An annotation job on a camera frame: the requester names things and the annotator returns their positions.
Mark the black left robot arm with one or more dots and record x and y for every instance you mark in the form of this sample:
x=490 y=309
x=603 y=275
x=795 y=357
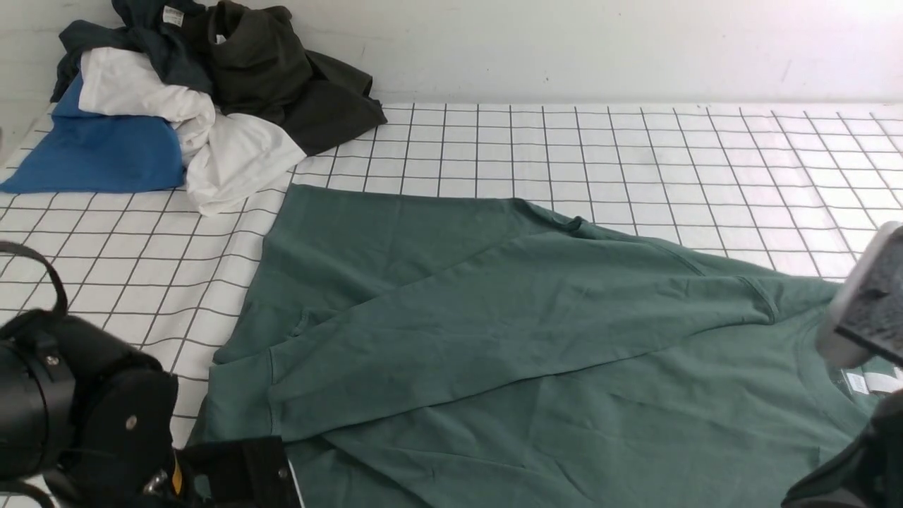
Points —
x=84 y=410

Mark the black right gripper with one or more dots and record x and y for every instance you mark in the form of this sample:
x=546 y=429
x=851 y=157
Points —
x=867 y=473

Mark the blue shirt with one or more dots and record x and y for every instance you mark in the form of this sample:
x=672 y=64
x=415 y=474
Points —
x=85 y=152

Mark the white shirt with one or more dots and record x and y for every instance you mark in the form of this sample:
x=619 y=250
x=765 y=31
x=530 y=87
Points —
x=227 y=157

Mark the dark teal shirt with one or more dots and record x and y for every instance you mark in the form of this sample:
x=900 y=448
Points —
x=152 y=28

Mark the white black grid tablecloth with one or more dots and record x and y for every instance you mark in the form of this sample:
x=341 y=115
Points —
x=799 y=189

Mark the green long sleeve shirt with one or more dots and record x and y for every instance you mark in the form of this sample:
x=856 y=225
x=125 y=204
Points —
x=450 y=352

